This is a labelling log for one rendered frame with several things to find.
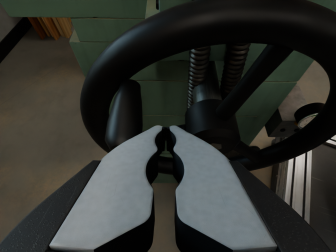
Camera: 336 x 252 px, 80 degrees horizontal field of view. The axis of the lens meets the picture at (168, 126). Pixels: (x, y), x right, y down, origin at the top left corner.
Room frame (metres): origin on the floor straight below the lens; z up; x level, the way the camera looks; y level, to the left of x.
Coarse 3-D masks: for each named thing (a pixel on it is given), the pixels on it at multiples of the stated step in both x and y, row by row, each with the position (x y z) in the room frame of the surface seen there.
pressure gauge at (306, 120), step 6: (318, 102) 0.27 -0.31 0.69; (300, 108) 0.27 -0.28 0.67; (306, 108) 0.26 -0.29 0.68; (312, 108) 0.25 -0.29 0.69; (318, 108) 0.25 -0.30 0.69; (294, 114) 0.26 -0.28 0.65; (300, 114) 0.25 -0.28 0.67; (306, 114) 0.25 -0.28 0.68; (312, 114) 0.24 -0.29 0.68; (300, 120) 0.24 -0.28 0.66; (306, 120) 0.24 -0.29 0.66; (300, 126) 0.24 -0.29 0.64
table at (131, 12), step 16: (0, 0) 0.30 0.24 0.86; (16, 0) 0.30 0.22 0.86; (32, 0) 0.30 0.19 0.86; (48, 0) 0.30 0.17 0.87; (64, 0) 0.30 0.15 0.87; (80, 0) 0.30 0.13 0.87; (96, 0) 0.30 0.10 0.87; (112, 0) 0.30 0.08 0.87; (128, 0) 0.30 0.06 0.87; (144, 0) 0.30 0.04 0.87; (320, 0) 0.30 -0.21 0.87; (16, 16) 0.30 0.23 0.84; (32, 16) 0.30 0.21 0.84; (48, 16) 0.30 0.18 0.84; (64, 16) 0.30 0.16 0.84; (80, 16) 0.30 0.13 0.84; (96, 16) 0.30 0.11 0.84; (112, 16) 0.30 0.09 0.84; (128, 16) 0.30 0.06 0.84; (144, 16) 0.30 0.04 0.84; (224, 48) 0.21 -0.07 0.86; (256, 48) 0.21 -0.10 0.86
